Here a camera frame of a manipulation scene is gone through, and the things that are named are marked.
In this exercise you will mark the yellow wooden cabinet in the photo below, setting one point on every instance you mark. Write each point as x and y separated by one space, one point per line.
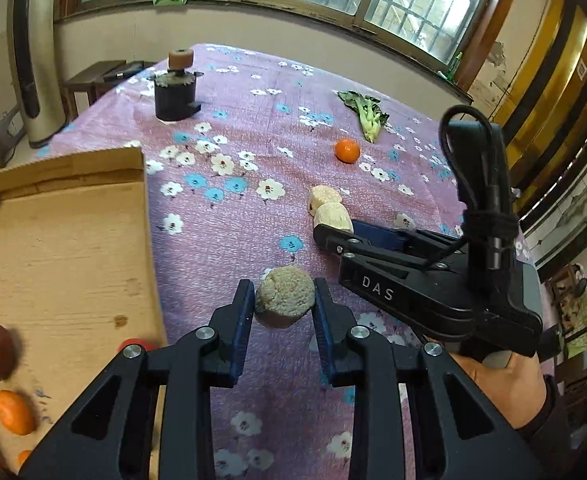
563 60

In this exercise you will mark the dark wooden side table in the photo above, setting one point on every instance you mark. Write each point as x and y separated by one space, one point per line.
93 80

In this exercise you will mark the wall outlet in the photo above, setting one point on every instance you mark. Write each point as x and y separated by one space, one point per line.
12 121

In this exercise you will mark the white tower air conditioner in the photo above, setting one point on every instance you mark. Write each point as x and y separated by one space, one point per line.
38 85

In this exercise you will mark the round beige rice cake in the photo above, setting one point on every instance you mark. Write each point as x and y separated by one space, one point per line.
283 297

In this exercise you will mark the person's right hand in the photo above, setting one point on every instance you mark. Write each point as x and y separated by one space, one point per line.
513 390

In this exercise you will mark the brown cardboard box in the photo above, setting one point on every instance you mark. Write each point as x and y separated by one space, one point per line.
63 260

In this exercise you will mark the small orange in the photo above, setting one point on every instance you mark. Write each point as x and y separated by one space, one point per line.
347 151

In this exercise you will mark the green bottle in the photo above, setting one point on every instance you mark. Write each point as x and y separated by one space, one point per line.
454 67

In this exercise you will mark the green bok choy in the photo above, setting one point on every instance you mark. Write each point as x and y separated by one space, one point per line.
371 117

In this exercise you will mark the person's right forearm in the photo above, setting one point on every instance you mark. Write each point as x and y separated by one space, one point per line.
558 440

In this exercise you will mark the brown spool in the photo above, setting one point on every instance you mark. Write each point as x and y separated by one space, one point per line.
180 58

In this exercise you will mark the wooden chair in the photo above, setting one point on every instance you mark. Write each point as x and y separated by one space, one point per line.
568 300

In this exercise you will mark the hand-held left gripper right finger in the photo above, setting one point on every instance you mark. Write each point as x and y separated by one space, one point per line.
323 332

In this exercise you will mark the purple floral blanket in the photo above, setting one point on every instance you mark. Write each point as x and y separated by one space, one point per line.
253 135

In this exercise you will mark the red tomato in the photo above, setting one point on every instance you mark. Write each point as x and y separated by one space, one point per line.
148 346

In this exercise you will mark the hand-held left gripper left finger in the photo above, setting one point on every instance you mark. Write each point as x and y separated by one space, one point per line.
241 330

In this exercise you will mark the black cylindrical device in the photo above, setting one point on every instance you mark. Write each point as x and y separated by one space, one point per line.
173 97

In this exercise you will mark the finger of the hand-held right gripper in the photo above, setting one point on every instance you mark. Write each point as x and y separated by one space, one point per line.
331 237
378 235

